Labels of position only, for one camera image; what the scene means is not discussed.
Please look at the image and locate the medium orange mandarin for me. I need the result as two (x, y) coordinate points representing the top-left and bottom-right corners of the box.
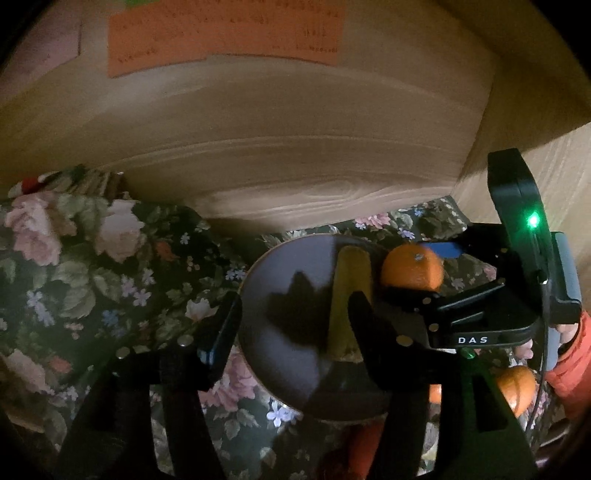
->
(381, 243), (445, 292)

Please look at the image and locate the large orange with sticker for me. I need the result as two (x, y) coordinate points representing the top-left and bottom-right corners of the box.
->
(496, 365), (538, 417)

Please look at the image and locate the yellow banana piece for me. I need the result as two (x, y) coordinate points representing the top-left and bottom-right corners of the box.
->
(327, 244), (375, 363)

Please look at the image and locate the small tangerine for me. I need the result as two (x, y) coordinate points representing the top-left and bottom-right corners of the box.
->
(429, 384), (442, 405)

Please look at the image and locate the red tomato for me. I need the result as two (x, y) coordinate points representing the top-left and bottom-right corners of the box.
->
(348, 420), (385, 479)

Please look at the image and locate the orange sleeve forearm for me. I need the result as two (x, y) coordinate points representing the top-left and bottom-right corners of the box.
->
(546, 311), (591, 421)

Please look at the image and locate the person's right hand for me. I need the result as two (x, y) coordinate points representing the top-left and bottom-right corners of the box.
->
(513, 323), (579, 360)

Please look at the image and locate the dark round plate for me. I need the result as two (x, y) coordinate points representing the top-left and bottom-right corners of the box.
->
(238, 234), (388, 423)

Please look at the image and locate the floral dark green cloth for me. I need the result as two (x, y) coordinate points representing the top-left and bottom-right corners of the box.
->
(1, 190), (548, 479)

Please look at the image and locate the orange sticky note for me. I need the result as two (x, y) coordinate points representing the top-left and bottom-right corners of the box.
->
(107, 1), (346, 78)

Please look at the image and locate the pink sticky note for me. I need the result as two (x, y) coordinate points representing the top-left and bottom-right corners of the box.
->
(1, 1), (82, 98)

